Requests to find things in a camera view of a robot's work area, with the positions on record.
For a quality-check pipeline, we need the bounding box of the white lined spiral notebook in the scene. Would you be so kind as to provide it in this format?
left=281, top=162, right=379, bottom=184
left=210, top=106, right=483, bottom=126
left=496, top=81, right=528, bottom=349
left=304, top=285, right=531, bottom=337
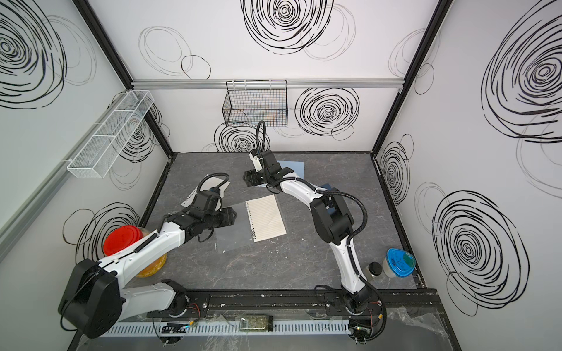
left=215, top=195, right=287, bottom=253

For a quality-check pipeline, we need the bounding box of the torn lined paper page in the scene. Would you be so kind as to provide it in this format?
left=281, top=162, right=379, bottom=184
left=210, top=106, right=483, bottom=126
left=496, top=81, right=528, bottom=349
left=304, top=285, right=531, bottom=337
left=181, top=176, right=231, bottom=208

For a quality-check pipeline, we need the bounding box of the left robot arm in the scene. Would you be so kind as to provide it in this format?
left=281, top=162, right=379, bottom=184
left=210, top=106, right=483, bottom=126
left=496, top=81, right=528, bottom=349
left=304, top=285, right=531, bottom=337
left=58, top=173, right=237, bottom=339

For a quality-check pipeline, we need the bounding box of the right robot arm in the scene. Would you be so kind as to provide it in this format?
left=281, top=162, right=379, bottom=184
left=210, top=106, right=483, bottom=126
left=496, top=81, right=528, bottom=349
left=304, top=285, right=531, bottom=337
left=243, top=121, right=376, bottom=315

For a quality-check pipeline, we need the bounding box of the light blue notebook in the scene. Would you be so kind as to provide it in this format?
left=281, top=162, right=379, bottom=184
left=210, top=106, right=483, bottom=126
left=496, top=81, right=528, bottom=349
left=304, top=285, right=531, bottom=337
left=259, top=160, right=305, bottom=187

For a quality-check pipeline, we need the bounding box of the dark blue notebook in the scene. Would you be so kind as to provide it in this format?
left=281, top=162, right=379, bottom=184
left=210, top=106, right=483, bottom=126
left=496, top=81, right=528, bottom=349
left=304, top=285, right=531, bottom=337
left=316, top=184, right=340, bottom=195

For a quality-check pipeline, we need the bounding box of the red lid yellow jar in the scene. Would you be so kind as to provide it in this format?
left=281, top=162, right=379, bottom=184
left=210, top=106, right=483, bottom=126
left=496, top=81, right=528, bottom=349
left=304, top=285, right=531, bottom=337
left=102, top=225, right=168, bottom=278

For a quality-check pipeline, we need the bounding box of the green circuit box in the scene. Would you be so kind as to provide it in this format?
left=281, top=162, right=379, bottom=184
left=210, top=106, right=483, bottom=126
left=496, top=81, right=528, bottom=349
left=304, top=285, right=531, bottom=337
left=239, top=314, right=273, bottom=333

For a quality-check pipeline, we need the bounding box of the small grey jar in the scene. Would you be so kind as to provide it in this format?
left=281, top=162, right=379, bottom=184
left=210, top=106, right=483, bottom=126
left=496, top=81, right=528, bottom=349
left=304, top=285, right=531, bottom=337
left=363, top=262, right=383, bottom=282

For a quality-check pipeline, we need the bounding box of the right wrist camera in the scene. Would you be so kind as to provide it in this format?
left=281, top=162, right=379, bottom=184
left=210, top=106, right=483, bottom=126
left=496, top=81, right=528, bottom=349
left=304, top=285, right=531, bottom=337
left=249, top=150, right=263, bottom=172

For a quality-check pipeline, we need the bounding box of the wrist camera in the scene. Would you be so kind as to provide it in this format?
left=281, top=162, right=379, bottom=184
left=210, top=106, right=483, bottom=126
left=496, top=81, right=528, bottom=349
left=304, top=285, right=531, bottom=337
left=206, top=187, right=222, bottom=210
left=249, top=150, right=263, bottom=172

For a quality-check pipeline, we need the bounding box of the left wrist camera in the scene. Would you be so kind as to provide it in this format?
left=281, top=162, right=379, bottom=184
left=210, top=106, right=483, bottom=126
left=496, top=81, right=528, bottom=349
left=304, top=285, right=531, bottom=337
left=206, top=187, right=222, bottom=210

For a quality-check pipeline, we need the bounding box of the black wire basket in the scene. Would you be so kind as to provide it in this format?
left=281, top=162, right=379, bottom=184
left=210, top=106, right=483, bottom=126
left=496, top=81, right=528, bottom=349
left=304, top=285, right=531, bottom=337
left=222, top=88, right=288, bottom=127

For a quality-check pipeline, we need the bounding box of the aluminium wall rail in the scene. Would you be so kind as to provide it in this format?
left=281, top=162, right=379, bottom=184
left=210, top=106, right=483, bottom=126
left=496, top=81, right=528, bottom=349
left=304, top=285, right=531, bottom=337
left=132, top=78, right=405, bottom=90

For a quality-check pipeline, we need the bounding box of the white slotted cable duct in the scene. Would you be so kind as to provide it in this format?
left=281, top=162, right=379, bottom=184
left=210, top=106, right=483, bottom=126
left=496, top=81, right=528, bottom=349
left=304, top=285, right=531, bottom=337
left=103, top=320, right=351, bottom=338

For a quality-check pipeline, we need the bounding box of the white wire shelf basket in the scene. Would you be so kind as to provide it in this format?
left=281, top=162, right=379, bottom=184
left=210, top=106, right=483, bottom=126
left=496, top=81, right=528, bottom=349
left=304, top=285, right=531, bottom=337
left=67, top=90, right=155, bottom=178

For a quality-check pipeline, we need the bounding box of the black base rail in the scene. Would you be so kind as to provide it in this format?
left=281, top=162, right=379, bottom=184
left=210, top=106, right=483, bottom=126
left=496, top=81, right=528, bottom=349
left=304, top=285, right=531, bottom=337
left=118, top=288, right=440, bottom=320

